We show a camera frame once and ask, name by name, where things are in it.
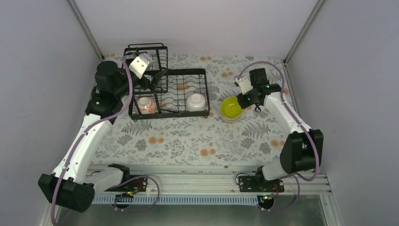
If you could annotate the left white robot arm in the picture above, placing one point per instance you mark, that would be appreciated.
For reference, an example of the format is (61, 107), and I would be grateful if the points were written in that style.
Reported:
(68, 185)

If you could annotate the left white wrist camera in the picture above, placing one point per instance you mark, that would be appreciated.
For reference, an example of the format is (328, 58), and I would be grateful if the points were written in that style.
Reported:
(140, 64)

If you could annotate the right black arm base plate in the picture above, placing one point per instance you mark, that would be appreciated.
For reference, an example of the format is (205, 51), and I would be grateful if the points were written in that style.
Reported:
(251, 184)

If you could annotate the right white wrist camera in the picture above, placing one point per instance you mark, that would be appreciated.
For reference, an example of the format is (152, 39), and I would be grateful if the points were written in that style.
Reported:
(244, 84)

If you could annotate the black wire dish rack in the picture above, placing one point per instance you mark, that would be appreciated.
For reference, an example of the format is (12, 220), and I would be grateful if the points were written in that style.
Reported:
(173, 89)

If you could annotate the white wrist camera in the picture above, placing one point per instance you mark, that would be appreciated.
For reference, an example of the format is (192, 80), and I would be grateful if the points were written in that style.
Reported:
(244, 84)
(140, 64)

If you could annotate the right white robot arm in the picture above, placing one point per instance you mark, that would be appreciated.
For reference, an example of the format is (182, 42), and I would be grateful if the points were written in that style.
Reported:
(302, 149)

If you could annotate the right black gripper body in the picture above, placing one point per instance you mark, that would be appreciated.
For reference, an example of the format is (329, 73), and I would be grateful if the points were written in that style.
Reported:
(247, 103)

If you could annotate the grey slotted cable duct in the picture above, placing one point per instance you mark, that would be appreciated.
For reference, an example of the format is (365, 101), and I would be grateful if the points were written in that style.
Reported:
(141, 199)

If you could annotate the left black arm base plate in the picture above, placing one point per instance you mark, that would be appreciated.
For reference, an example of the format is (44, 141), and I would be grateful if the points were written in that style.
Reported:
(135, 184)

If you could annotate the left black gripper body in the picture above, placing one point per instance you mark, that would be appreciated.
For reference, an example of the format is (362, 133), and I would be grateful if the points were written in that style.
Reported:
(145, 84)

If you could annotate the yellow-green bowl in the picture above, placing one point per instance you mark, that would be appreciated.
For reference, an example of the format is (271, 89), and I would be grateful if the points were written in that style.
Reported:
(230, 107)

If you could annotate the aluminium rail frame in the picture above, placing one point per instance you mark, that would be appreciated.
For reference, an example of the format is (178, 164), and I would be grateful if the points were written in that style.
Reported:
(302, 203)

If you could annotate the red patterned white bowl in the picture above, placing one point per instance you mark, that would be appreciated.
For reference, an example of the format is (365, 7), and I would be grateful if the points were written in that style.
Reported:
(146, 105)

